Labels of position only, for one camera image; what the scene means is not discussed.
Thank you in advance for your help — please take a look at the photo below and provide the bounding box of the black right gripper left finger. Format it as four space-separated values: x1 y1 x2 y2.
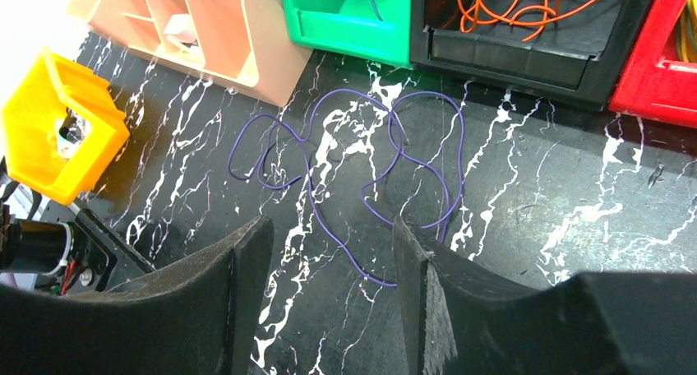
1 215 275 374

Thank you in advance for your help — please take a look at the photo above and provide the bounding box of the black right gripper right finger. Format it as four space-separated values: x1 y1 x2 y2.
393 218 696 374

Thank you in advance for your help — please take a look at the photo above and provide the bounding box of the yellow tray with pens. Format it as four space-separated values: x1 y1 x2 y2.
1 48 130 205

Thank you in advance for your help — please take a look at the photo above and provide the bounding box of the beige plastic file organizer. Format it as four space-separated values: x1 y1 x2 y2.
67 0 312 107

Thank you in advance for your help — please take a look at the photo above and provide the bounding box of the black storage bin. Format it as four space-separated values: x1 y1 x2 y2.
410 0 653 109

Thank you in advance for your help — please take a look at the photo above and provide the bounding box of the red storage bin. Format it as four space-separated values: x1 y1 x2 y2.
608 0 696 128

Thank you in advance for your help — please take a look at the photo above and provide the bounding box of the green storage bin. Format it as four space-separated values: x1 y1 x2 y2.
282 0 411 68

